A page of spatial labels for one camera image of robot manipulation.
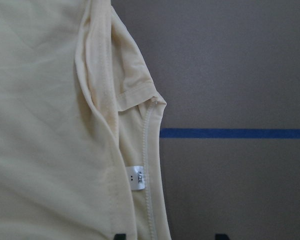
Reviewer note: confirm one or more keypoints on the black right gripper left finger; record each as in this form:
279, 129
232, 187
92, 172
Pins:
120, 236

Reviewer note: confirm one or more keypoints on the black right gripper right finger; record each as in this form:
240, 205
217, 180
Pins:
221, 236

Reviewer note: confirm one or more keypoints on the beige long-sleeve printed shirt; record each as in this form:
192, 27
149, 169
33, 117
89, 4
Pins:
80, 121

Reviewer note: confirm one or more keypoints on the brown paper table cover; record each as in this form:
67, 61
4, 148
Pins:
230, 136

